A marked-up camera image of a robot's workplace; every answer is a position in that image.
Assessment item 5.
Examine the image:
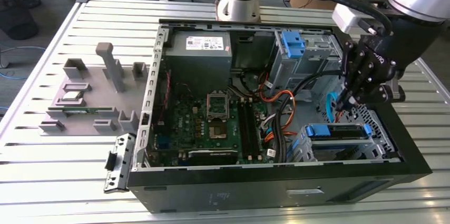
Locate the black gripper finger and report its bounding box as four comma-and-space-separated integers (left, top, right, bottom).
335, 41, 375, 111
343, 77, 406, 111

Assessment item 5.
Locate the blue wire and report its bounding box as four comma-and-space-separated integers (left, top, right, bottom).
323, 91, 343, 124

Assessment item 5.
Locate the hard disk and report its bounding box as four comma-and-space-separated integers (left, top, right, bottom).
303, 123, 374, 141

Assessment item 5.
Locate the metal disk bay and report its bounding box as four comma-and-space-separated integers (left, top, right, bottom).
287, 122, 391, 163

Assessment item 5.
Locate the metal drive cage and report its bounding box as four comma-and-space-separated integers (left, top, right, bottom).
269, 30, 351, 99

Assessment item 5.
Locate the empty blue drive carrier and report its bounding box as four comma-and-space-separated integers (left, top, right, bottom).
280, 30, 307, 60

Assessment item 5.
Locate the black RAM slot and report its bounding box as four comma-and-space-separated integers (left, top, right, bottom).
245, 100, 259, 158
241, 100, 255, 158
249, 100, 263, 158
239, 100, 251, 158

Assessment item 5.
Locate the metal socket cover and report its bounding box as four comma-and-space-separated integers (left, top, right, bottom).
205, 91, 232, 121

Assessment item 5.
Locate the grey power supply unit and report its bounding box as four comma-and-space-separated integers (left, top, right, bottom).
161, 31, 233, 95

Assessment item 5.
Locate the CPU socket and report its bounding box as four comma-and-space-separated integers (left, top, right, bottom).
205, 120, 229, 141

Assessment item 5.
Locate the green motherboard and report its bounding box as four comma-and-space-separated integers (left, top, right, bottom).
149, 86, 280, 167

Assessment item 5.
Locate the black graphics card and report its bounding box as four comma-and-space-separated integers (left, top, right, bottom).
177, 148, 240, 167

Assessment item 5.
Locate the black PC case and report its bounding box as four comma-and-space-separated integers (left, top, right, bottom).
124, 18, 432, 214

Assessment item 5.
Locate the grey parts rack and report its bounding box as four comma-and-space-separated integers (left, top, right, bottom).
37, 42, 151, 137

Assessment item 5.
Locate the green RAM stick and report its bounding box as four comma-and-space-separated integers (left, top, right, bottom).
48, 105, 116, 115

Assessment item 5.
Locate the silver CPU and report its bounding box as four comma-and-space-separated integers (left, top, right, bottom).
60, 90, 87, 102

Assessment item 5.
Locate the black mesh waste bin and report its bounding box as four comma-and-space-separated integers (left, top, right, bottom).
0, 0, 40, 41

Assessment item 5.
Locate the black camera cable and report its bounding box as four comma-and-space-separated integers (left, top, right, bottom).
280, 0, 394, 36

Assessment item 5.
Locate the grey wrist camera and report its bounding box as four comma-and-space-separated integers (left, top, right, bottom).
331, 2, 370, 34

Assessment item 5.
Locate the orange red wire bundle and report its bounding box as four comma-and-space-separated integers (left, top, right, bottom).
257, 83, 297, 143

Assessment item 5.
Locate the black cable bundle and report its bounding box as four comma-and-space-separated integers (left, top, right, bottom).
272, 70, 343, 163

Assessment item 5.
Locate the yellow black wire bundle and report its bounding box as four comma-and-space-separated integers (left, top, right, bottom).
227, 84, 263, 101

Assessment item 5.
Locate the metal hinged case bracket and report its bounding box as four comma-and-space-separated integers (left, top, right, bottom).
103, 132, 137, 195

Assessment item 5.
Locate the thin blue cable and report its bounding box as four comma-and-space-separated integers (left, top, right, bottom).
0, 46, 46, 80

